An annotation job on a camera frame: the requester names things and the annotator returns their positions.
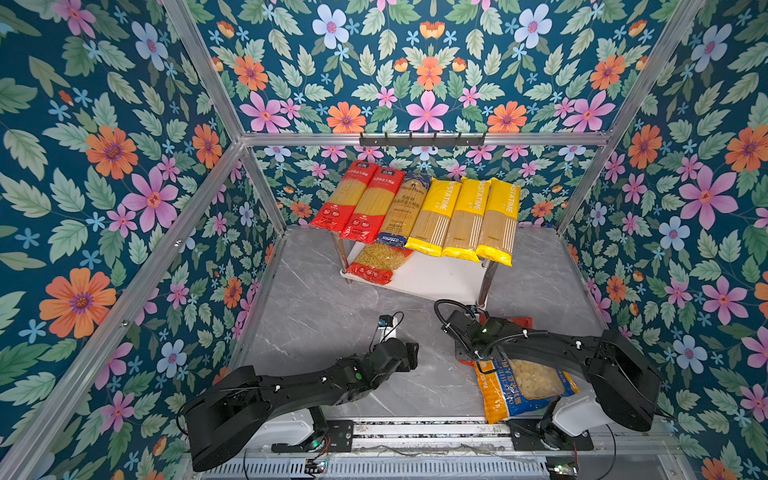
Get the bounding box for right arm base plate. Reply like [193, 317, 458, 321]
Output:
[505, 418, 594, 453]

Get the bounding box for yellow Pastatime spaghetti bag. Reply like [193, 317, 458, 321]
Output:
[405, 179, 462, 257]

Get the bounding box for white two-tier shelf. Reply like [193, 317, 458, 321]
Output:
[332, 230, 499, 308]

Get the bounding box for small red pasta bag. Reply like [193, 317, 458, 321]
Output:
[455, 310, 534, 366]

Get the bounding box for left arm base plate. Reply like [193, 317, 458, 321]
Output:
[270, 420, 355, 454]

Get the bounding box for red spaghetti bag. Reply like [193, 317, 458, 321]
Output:
[340, 167, 405, 244]
[310, 160, 380, 233]

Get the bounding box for aluminium front rail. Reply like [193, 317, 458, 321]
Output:
[179, 415, 679, 457]

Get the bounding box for amber blue spaghetti bag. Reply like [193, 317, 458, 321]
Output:
[375, 173, 432, 249]

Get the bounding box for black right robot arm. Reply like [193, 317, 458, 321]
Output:
[436, 305, 661, 432]

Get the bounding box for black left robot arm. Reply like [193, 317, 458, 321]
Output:
[179, 338, 419, 472]

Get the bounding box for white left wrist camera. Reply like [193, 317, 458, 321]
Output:
[374, 314, 395, 344]

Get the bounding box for black hook rail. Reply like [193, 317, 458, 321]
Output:
[358, 132, 486, 149]

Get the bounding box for blue orange pasta bag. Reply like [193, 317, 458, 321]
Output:
[475, 359, 579, 424]

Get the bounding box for red macaroni bag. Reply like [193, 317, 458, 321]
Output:
[347, 244, 413, 285]

